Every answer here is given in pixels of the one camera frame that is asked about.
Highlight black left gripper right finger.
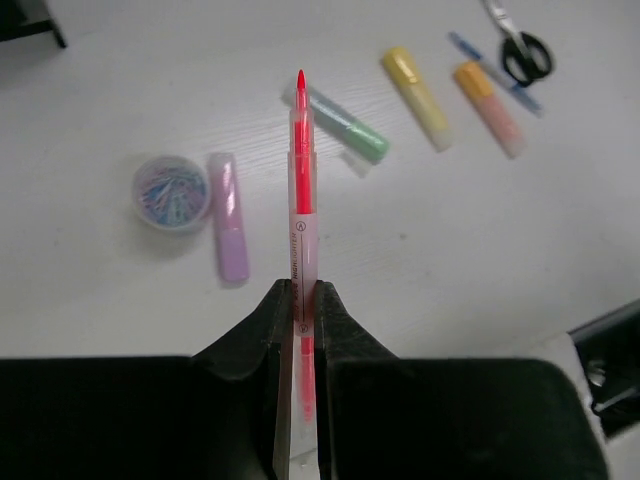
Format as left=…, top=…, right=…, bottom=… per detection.
left=315, top=282, right=608, bottom=479

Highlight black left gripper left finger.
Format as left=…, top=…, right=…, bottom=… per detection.
left=1, top=280, right=293, bottom=479

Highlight purple highlighter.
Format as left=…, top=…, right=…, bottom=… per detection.
left=207, top=153, right=250, bottom=284

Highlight paper clip tub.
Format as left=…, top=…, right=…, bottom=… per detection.
left=131, top=155, right=211, bottom=234

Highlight clear small cap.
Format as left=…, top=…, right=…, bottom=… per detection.
left=341, top=150, right=373, bottom=178

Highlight green highlighter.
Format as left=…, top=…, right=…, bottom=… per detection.
left=307, top=86, right=390, bottom=165

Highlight yellow highlighter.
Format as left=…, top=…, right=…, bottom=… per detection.
left=381, top=46, right=453, bottom=152

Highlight orange highlighter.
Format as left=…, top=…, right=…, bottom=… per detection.
left=453, top=61, right=525, bottom=159

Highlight blue pen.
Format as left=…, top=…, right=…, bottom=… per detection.
left=448, top=32, right=544, bottom=118

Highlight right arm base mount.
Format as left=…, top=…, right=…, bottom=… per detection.
left=569, top=300, right=639, bottom=439

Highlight black handled scissors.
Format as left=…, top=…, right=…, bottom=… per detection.
left=483, top=0, right=555, bottom=88

